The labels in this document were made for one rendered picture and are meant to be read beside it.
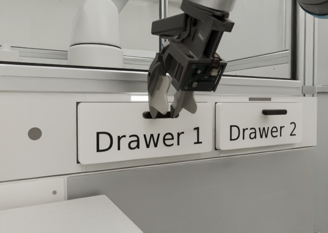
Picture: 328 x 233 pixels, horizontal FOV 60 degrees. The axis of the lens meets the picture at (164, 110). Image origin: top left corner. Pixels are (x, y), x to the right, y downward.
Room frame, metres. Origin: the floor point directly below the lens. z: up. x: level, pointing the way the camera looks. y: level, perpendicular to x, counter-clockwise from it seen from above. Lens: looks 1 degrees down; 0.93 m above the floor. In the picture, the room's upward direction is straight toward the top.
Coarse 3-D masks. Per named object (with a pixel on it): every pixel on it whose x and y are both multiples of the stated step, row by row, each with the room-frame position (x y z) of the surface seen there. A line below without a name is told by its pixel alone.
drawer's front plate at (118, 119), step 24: (96, 120) 0.51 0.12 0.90; (120, 120) 0.53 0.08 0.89; (144, 120) 0.55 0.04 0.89; (168, 120) 0.58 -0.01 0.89; (192, 120) 0.61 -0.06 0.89; (96, 144) 0.51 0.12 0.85; (120, 144) 0.53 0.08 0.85; (144, 144) 0.55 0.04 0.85; (168, 144) 0.58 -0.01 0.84; (192, 144) 0.61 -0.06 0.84
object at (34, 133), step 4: (32, 128) 0.48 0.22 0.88; (36, 128) 0.48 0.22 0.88; (28, 132) 0.48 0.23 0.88; (32, 132) 0.48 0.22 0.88; (36, 132) 0.48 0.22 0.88; (40, 132) 0.48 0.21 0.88; (28, 136) 0.48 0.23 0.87; (32, 136) 0.48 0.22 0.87; (36, 136) 0.48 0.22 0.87; (40, 136) 0.48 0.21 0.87
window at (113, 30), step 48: (0, 0) 0.47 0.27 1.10; (48, 0) 0.51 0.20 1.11; (96, 0) 0.55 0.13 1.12; (144, 0) 0.60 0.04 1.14; (240, 0) 0.72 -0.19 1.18; (288, 0) 0.81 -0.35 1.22; (0, 48) 0.47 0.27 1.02; (48, 48) 0.51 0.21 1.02; (96, 48) 0.55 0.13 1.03; (144, 48) 0.60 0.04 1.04; (240, 48) 0.72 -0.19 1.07; (288, 48) 0.81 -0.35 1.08
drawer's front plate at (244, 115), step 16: (224, 112) 0.65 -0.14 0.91; (240, 112) 0.68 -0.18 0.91; (256, 112) 0.70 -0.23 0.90; (288, 112) 0.76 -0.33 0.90; (224, 128) 0.65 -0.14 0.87; (240, 128) 0.68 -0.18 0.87; (256, 128) 0.70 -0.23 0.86; (288, 128) 0.76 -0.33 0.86; (224, 144) 0.65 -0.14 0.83; (240, 144) 0.68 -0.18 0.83; (256, 144) 0.70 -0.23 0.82; (272, 144) 0.73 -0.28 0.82
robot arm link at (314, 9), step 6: (300, 6) 0.44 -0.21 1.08; (306, 6) 0.40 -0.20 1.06; (312, 6) 0.39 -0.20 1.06; (318, 6) 0.39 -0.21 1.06; (324, 6) 0.39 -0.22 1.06; (306, 12) 0.44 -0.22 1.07; (312, 12) 0.42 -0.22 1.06; (318, 12) 0.41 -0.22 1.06; (324, 12) 0.41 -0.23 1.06; (324, 18) 0.44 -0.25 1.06
